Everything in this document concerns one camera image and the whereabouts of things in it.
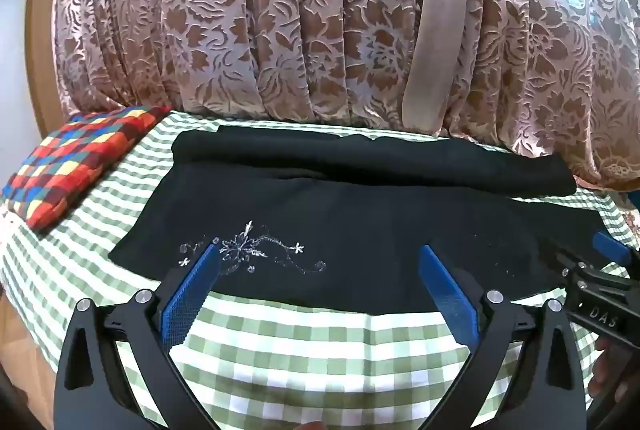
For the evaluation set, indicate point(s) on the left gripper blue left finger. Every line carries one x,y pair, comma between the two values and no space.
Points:
183,292

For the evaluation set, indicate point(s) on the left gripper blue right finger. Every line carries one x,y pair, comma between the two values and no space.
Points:
458,311

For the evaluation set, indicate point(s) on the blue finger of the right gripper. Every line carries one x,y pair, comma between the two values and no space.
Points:
612,249

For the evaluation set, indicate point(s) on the black embroidered pants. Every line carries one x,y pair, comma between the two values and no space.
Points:
321,220

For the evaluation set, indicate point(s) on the person's right hand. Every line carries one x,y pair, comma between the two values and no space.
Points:
602,367

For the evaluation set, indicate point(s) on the multicolour checked pillow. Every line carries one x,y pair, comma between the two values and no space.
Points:
71,159

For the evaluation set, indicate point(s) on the brown floral curtain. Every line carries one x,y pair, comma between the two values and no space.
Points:
532,76

